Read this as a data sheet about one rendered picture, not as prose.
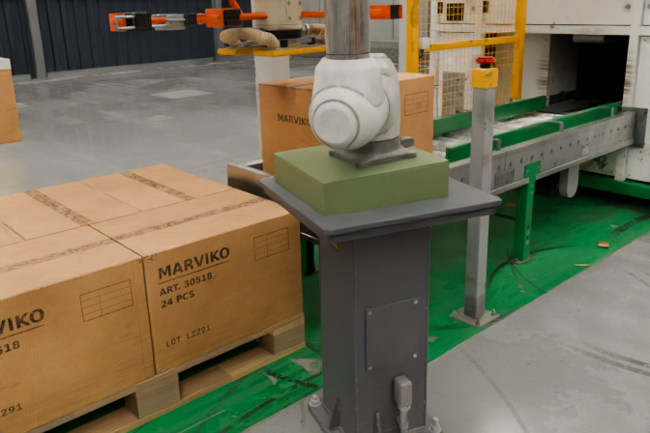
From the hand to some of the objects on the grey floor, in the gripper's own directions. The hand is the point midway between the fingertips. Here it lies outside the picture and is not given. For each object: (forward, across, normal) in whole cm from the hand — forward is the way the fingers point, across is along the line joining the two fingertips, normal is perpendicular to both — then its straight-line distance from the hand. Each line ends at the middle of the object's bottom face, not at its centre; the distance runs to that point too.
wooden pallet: (+108, -46, -100) cm, 154 cm away
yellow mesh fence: (0, +78, -282) cm, 293 cm away
